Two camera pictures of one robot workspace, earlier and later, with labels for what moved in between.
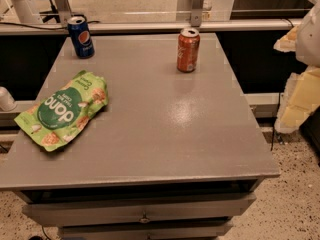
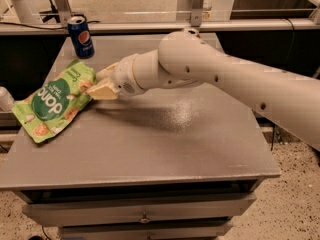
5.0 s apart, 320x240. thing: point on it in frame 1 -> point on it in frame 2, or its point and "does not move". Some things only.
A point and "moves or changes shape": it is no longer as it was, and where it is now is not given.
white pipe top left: (23, 3) does not move
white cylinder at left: (7, 102) does not move
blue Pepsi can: (81, 37) does not move
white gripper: (310, 39) -> (122, 74)
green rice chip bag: (61, 115) moves or changes shape
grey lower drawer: (145, 232) does not move
